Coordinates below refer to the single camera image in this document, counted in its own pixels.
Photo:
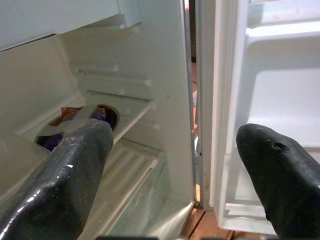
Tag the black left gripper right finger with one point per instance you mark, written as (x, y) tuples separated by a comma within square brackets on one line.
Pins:
[(287, 180)]

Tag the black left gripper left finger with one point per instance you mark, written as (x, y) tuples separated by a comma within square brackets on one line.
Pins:
[(62, 190)]

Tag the silver fridge door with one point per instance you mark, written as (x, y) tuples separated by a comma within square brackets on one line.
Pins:
[(275, 87)]

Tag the white fridge shelf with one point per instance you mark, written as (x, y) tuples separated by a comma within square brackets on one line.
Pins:
[(132, 110)]

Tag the grey mini fridge body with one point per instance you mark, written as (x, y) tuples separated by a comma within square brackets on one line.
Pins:
[(155, 50)]

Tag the purple chocolate packet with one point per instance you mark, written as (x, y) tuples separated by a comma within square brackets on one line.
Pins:
[(98, 113), (53, 142)]

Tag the ribbed white crisper cover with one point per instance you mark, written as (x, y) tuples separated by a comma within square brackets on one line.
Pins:
[(130, 162)]

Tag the round steel bowl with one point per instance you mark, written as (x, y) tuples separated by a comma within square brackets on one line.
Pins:
[(80, 117)]

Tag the orange snack packet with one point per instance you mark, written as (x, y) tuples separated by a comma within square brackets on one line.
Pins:
[(71, 112)]

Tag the white freezer compartment flap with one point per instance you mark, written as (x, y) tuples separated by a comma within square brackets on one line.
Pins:
[(50, 15)]

